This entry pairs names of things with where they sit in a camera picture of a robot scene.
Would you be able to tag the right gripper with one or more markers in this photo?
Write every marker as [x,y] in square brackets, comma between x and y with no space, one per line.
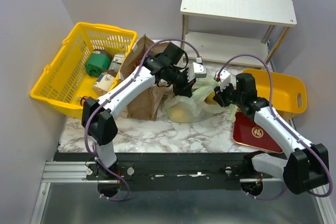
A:
[219,96]

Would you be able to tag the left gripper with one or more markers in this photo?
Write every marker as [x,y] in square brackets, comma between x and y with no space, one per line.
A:
[185,89]

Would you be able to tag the yellow potato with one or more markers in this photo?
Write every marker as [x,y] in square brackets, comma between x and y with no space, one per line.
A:
[210,99]

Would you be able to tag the green plastic grocery bag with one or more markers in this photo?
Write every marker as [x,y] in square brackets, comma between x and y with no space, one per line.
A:
[198,108]

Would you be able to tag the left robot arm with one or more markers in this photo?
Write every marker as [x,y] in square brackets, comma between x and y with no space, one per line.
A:
[98,116]

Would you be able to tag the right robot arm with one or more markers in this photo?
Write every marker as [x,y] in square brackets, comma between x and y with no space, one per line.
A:
[306,165]

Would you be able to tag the brown paper bag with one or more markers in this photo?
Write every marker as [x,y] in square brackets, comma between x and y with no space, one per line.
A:
[145,105]

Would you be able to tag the red lacquer tray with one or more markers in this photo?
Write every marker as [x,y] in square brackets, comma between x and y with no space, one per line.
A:
[248,133]

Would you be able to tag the yellow plastic tub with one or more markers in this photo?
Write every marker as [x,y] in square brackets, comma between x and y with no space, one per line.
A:
[289,96]

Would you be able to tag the white small carton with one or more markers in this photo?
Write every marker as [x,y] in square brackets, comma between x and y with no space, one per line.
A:
[116,62]

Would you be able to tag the orange bottle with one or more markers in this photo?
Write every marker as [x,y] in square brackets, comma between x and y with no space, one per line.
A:
[80,100]

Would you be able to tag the white two-tier shelf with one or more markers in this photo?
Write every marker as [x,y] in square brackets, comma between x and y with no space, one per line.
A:
[221,29]

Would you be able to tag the yellow plastic shopping basket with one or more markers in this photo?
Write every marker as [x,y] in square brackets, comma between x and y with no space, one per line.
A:
[64,81]

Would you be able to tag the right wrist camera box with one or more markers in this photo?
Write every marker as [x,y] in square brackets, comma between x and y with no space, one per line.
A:
[223,77]

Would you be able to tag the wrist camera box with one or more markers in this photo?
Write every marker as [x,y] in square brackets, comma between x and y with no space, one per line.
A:
[198,70]
[223,77]

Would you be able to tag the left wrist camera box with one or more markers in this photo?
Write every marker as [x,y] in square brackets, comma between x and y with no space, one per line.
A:
[198,70]

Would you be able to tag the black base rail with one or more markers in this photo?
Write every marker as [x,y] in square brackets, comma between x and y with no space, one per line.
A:
[179,171]

